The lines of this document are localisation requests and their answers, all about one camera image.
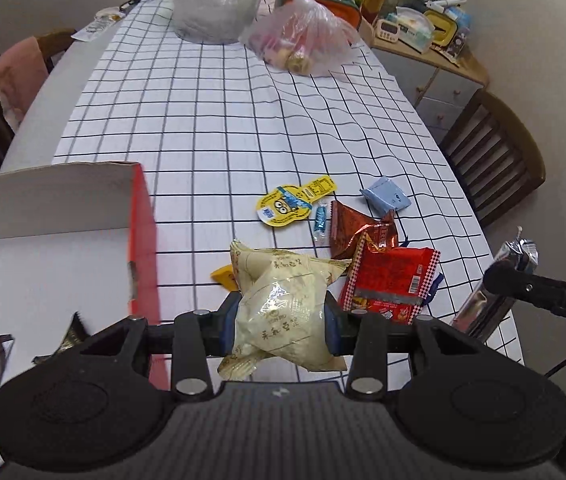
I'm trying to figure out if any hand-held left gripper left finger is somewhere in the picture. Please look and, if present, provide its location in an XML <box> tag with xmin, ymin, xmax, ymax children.
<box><xmin>82</xmin><ymin>294</ymin><xmax>242</xmax><ymax>402</ymax></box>

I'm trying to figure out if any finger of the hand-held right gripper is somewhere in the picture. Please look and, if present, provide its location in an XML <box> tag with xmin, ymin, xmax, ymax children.
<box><xmin>483</xmin><ymin>262</ymin><xmax>538</xmax><ymax>307</ymax></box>

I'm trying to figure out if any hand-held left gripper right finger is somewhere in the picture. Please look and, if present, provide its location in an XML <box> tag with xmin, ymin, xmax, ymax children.
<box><xmin>323</xmin><ymin>293</ymin><xmax>484</xmax><ymax>402</ymax></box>

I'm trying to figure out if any silver foil snack packet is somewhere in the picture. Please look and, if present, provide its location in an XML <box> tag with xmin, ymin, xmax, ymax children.
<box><xmin>450</xmin><ymin>226</ymin><xmax>540</xmax><ymax>343</ymax></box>

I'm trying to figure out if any cream snack packet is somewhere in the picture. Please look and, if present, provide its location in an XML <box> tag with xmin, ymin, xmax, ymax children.
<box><xmin>217</xmin><ymin>239</ymin><xmax>353</xmax><ymax>381</ymax></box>

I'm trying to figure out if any copper foil snack packet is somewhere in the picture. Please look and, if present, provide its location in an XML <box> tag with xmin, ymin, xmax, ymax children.
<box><xmin>329</xmin><ymin>200</ymin><xmax>400</xmax><ymax>261</ymax></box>

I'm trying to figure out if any blue candy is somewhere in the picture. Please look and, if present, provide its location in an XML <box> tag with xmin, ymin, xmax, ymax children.
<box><xmin>313</xmin><ymin>200</ymin><xmax>331</xmax><ymax>242</ymax></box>

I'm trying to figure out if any red cardboard box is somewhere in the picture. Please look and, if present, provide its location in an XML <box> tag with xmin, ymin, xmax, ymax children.
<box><xmin>0</xmin><ymin>161</ymin><xmax>161</xmax><ymax>418</ymax></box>

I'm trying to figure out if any pink plastic bag of snacks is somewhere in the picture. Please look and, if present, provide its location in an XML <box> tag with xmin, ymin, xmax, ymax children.
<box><xmin>239</xmin><ymin>0</ymin><xmax>365</xmax><ymax>77</ymax></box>

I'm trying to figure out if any small yellow packet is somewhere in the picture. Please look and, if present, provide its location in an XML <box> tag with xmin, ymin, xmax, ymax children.
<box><xmin>211</xmin><ymin>265</ymin><xmax>240</xmax><ymax>292</ymax></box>

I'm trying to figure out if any red checkered snack packet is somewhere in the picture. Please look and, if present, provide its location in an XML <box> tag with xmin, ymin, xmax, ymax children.
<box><xmin>338</xmin><ymin>234</ymin><xmax>442</xmax><ymax>326</ymax></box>

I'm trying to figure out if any wooden slatted chair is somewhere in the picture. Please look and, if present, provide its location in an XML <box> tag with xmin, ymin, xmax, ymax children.
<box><xmin>439</xmin><ymin>90</ymin><xmax>546</xmax><ymax>228</ymax></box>

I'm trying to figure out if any yellow cartoon snack packet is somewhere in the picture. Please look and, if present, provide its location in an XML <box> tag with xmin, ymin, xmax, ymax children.
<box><xmin>255</xmin><ymin>175</ymin><xmax>339</xmax><ymax>227</ymax></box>

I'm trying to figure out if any light blue snack packet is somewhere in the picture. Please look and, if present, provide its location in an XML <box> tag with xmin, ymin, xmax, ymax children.
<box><xmin>360</xmin><ymin>176</ymin><xmax>410</xmax><ymax>215</ymax></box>

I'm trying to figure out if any white grid tablecloth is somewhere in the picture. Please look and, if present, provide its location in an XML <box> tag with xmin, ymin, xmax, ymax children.
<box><xmin>50</xmin><ymin>0</ymin><xmax>524</xmax><ymax>361</ymax></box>

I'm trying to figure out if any wooden cabinet with grey drawers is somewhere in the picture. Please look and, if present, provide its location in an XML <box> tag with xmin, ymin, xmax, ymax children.
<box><xmin>358</xmin><ymin>15</ymin><xmax>490</xmax><ymax>133</ymax></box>

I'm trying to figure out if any yellow box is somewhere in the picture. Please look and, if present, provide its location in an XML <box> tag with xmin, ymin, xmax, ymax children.
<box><xmin>422</xmin><ymin>9</ymin><xmax>460</xmax><ymax>47</ymax></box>

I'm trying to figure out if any blue box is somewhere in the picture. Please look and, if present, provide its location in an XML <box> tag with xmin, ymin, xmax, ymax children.
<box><xmin>444</xmin><ymin>5</ymin><xmax>474</xmax><ymax>37</ymax></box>

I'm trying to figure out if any tissue pack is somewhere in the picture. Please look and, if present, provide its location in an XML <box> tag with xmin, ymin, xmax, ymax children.
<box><xmin>394</xmin><ymin>6</ymin><xmax>434</xmax><ymax>54</ymax></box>

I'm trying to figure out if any white timer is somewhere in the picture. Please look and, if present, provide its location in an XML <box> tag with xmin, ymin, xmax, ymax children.
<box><xmin>373</xmin><ymin>16</ymin><xmax>400</xmax><ymax>42</ymax></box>

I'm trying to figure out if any orange pouch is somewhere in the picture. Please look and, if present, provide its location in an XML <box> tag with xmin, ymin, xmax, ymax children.
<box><xmin>297</xmin><ymin>0</ymin><xmax>365</xmax><ymax>30</ymax></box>

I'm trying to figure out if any pink cloth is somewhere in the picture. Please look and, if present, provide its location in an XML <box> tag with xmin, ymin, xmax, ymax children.
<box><xmin>0</xmin><ymin>36</ymin><xmax>50</xmax><ymax>132</ymax></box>

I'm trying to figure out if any clear plastic bag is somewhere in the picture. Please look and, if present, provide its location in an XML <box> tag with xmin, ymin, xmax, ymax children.
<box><xmin>155</xmin><ymin>0</ymin><xmax>270</xmax><ymax>45</ymax></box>

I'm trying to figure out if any white labelled packet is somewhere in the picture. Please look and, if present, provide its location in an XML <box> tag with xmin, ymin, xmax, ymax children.
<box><xmin>71</xmin><ymin>6</ymin><xmax>125</xmax><ymax>42</ymax></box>

